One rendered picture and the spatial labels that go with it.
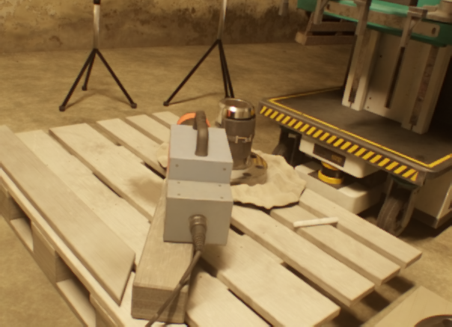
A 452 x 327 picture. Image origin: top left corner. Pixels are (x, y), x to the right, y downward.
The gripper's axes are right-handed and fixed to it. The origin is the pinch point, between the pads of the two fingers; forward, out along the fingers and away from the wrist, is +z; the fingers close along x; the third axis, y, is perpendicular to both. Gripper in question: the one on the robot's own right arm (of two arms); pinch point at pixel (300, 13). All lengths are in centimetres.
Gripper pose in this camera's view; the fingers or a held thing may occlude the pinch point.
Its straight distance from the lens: 150.9
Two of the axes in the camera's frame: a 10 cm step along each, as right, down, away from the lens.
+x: -6.9, -3.7, 6.2
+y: 7.1, -1.9, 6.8
